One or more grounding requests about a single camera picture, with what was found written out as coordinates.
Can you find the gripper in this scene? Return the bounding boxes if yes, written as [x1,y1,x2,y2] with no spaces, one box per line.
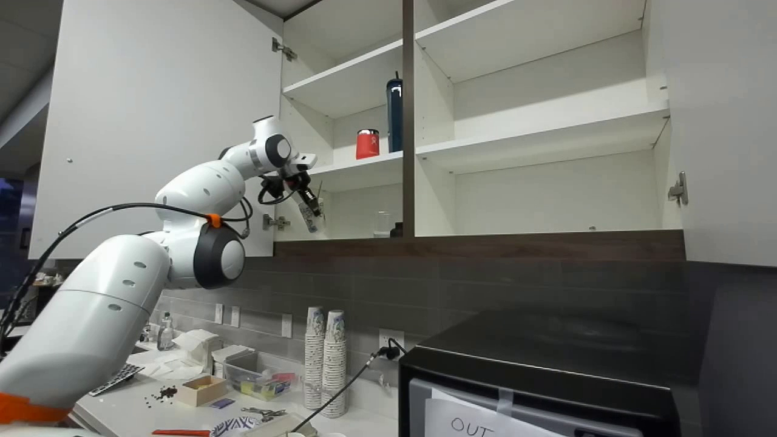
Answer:
[282,172,323,218]

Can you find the white cabinet door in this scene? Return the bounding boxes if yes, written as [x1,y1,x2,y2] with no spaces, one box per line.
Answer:
[642,0,777,268]
[29,0,285,261]

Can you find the patterned paper cup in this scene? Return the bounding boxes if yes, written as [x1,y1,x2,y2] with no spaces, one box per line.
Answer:
[209,416,260,437]

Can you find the heap of coffee beans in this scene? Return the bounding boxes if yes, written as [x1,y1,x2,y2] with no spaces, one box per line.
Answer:
[145,385,178,407]

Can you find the red tumbler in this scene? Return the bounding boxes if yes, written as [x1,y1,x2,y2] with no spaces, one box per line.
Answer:
[356,129,381,160]

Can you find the dark blue bottle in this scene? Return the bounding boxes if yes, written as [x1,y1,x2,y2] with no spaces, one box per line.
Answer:
[386,72,404,154]

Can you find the stack of paper cups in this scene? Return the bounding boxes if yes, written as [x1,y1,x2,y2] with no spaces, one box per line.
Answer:
[303,307,327,411]
[321,310,348,419]

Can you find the stack of white napkins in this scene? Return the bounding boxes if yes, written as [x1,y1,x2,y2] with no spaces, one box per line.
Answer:
[172,329,223,372]

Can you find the clear plastic container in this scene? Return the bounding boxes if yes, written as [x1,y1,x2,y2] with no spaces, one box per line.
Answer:
[223,351,300,402]

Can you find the small clear bottle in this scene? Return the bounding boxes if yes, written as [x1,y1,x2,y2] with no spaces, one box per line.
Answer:
[157,312,175,351]

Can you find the scissors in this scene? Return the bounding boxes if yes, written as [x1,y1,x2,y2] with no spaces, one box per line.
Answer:
[240,406,287,423]

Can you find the small cardboard box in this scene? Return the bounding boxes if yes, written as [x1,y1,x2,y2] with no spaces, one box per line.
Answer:
[175,374,230,408]

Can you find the black keyboard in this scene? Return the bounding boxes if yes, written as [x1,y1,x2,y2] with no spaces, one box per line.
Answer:
[89,362,145,398]

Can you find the white paper note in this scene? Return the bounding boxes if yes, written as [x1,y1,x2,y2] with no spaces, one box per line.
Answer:
[423,388,644,437]

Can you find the black microwave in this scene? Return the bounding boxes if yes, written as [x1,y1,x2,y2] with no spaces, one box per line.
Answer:
[398,308,690,437]

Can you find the black cable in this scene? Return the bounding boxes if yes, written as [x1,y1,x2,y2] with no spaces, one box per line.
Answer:
[290,338,408,433]

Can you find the white wall cabinet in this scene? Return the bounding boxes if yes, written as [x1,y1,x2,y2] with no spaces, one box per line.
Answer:
[29,0,777,268]

